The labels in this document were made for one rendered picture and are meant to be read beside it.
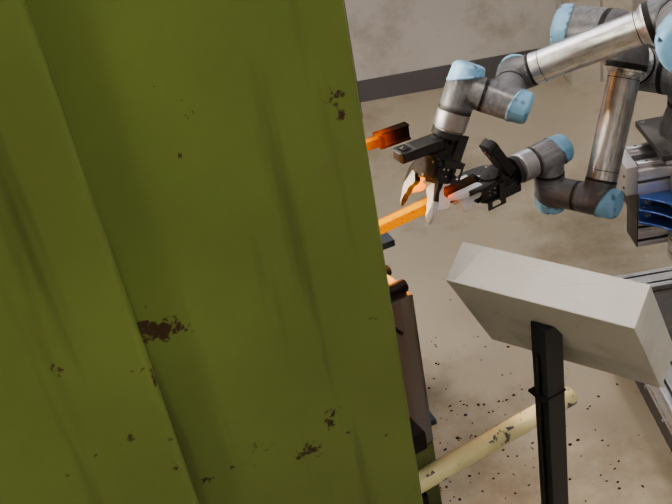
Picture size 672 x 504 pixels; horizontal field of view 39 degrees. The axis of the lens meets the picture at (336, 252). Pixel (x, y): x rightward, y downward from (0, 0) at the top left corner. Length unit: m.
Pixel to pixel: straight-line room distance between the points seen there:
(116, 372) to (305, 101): 0.47
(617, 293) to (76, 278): 0.84
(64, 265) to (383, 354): 0.67
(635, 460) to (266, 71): 1.93
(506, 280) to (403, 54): 3.49
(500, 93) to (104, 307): 1.12
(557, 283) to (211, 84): 0.67
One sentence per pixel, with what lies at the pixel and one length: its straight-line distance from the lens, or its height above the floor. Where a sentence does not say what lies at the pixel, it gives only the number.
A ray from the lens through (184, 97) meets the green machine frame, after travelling 1.33.
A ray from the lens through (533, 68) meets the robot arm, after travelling 2.22.
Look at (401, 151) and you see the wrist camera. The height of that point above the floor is 1.16.
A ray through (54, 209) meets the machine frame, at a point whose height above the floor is 1.61.
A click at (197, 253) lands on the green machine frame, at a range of 1.43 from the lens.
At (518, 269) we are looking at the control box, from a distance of 1.66.
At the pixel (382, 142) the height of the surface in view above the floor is 0.99.
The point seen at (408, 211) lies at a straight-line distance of 2.18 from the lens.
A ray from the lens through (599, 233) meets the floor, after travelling 3.88.
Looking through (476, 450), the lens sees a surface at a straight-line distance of 2.11.
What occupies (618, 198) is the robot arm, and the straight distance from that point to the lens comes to 2.37.
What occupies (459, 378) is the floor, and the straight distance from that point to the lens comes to 3.24.
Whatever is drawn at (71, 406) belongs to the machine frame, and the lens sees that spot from 1.36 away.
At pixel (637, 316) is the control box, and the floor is 1.17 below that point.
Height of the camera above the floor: 2.16
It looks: 33 degrees down
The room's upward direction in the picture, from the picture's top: 11 degrees counter-clockwise
